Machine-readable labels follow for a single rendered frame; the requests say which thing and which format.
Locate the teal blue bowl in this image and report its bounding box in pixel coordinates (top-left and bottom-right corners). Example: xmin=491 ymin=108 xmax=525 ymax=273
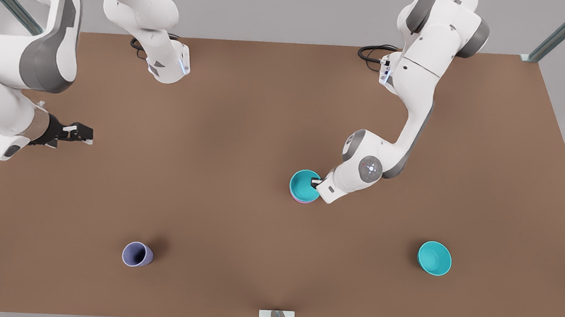
xmin=416 ymin=240 xmax=454 ymax=278
xmin=288 ymin=168 xmax=323 ymax=204

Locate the purple cup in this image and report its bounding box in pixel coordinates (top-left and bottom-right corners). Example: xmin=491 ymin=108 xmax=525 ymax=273
xmin=121 ymin=240 xmax=156 ymax=269

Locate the black cable loop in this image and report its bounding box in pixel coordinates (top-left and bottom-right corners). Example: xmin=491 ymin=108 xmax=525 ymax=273
xmin=356 ymin=43 xmax=401 ymax=74
xmin=129 ymin=30 xmax=182 ymax=64

